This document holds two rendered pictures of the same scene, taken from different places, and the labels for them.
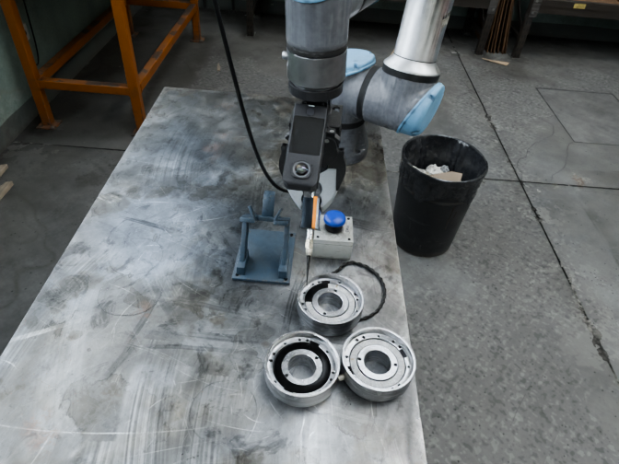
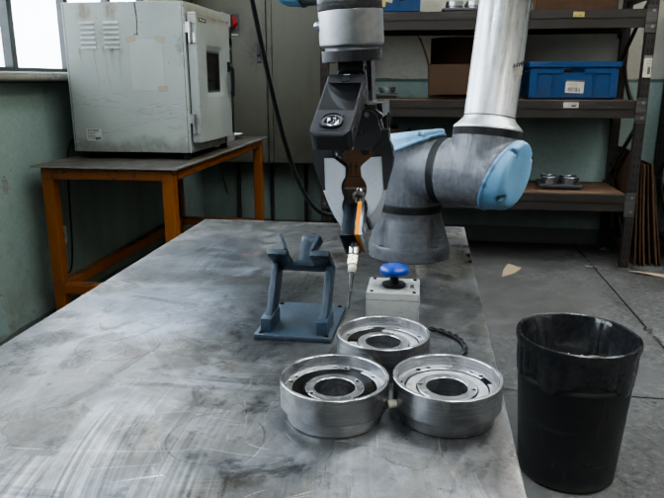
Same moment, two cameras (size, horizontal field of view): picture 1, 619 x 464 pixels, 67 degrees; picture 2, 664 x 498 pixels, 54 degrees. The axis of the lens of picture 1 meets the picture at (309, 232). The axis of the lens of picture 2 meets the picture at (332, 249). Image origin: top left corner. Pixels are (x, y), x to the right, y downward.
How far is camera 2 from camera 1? 37 cm
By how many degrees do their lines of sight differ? 29
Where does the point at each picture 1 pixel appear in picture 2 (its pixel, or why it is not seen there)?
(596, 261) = not seen: outside the picture
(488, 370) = not seen: outside the picture
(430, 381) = not seen: outside the picture
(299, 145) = (331, 104)
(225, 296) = (241, 350)
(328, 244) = (385, 299)
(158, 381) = (132, 410)
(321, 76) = (354, 29)
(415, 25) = (483, 75)
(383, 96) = (456, 159)
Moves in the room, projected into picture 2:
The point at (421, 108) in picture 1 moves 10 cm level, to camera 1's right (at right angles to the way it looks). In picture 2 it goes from (502, 162) to (568, 164)
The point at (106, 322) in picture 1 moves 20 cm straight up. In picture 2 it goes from (79, 365) to (61, 193)
